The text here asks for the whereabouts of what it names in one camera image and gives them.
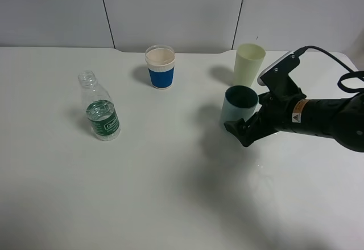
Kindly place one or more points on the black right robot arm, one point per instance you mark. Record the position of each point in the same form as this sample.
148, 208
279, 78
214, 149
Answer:
339, 119

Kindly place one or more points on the clear bottle with green label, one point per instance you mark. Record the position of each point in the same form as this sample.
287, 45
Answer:
98, 107

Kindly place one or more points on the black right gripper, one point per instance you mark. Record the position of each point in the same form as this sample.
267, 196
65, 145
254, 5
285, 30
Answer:
299, 115

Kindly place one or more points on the teal plastic cup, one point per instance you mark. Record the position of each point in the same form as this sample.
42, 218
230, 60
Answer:
239, 102

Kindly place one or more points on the pale yellow plastic cup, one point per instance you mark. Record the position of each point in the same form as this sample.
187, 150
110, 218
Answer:
248, 60

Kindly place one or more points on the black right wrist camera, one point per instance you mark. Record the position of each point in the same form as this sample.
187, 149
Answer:
276, 78

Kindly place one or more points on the white cup with blue sleeve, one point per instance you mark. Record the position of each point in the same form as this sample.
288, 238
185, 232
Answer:
160, 61

